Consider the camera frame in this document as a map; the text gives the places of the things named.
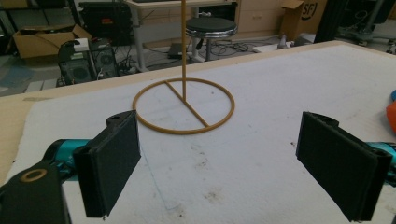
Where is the white power strip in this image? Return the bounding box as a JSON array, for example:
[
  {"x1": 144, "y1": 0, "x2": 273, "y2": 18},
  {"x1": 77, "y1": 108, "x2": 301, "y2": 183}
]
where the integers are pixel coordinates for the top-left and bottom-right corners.
[{"x1": 251, "y1": 43, "x2": 281, "y2": 54}]

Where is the black round stool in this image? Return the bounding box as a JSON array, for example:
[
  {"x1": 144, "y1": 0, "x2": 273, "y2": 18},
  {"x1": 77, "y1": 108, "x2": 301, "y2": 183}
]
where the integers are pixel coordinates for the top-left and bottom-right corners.
[{"x1": 185, "y1": 16, "x2": 238, "y2": 62}]

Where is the open cardboard box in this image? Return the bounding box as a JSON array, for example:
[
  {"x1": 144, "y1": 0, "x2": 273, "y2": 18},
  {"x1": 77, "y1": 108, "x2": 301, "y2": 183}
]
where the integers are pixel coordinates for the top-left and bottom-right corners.
[{"x1": 12, "y1": 23, "x2": 93, "y2": 60}]

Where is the gold ring-base pole stand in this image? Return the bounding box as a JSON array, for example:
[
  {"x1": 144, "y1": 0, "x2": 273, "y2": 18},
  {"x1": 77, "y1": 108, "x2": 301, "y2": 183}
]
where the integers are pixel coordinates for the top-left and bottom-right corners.
[{"x1": 132, "y1": 0, "x2": 236, "y2": 136}]

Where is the orange object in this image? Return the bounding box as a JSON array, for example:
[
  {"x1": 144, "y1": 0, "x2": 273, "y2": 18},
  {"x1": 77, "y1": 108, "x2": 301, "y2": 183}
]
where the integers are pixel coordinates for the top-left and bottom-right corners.
[{"x1": 386, "y1": 100, "x2": 396, "y2": 135}]

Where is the printed cardboard box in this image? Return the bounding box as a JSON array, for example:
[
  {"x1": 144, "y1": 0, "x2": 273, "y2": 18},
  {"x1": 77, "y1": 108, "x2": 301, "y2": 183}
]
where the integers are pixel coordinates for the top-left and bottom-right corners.
[{"x1": 279, "y1": 0, "x2": 329, "y2": 42}]

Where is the light wooden cabinet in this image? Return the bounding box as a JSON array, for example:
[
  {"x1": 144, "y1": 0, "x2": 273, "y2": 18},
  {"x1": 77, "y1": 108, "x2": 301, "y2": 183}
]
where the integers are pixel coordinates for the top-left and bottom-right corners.
[{"x1": 235, "y1": 0, "x2": 288, "y2": 40}]

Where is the black computer tower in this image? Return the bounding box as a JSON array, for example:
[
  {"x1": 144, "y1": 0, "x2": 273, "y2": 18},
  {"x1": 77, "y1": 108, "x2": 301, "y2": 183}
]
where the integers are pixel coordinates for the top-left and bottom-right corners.
[
  {"x1": 88, "y1": 38, "x2": 120, "y2": 79},
  {"x1": 57, "y1": 39, "x2": 98, "y2": 86}
]

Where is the tangle of black cables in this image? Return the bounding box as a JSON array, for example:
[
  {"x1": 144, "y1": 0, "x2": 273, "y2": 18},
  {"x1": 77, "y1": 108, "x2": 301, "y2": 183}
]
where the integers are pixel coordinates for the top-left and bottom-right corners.
[{"x1": 213, "y1": 37, "x2": 261, "y2": 54}]

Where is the small white box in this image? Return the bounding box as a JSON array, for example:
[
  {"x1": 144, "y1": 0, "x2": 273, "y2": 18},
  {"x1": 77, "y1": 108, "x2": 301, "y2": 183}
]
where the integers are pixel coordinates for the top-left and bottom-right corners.
[{"x1": 73, "y1": 37, "x2": 91, "y2": 53}]

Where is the white-legged desk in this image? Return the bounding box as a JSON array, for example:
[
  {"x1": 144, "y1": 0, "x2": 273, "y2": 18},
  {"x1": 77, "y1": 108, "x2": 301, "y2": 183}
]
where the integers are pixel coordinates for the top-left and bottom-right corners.
[{"x1": 123, "y1": 0, "x2": 238, "y2": 73}]

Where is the black equipment case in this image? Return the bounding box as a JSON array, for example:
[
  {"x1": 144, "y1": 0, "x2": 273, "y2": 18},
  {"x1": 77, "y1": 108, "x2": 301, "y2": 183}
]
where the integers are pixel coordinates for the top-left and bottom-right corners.
[{"x1": 78, "y1": 1, "x2": 134, "y2": 47}]

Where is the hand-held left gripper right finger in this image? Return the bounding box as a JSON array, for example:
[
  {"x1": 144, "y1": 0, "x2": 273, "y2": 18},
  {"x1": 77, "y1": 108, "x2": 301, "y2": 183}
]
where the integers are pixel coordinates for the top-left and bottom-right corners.
[{"x1": 295, "y1": 111, "x2": 393, "y2": 223}]

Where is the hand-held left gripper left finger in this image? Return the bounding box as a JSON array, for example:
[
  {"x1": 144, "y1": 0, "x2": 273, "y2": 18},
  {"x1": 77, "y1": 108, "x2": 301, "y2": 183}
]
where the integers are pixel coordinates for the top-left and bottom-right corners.
[{"x1": 72, "y1": 109, "x2": 142, "y2": 219}]

